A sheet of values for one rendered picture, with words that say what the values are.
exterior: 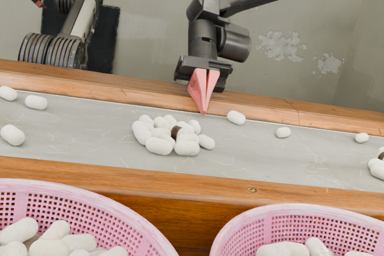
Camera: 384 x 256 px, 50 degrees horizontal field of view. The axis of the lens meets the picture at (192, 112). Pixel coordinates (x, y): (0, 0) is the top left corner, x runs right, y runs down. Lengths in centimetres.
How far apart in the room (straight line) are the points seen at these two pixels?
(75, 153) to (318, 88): 273
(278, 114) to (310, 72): 228
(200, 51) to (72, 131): 30
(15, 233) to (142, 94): 44
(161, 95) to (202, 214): 38
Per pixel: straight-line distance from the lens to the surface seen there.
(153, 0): 265
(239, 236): 40
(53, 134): 59
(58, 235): 39
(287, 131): 74
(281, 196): 47
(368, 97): 295
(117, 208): 38
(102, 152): 55
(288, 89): 305
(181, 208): 43
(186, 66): 74
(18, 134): 54
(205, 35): 81
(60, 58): 96
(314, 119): 86
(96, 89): 76
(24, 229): 39
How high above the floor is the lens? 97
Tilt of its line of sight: 17 degrees down
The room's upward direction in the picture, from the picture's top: 11 degrees clockwise
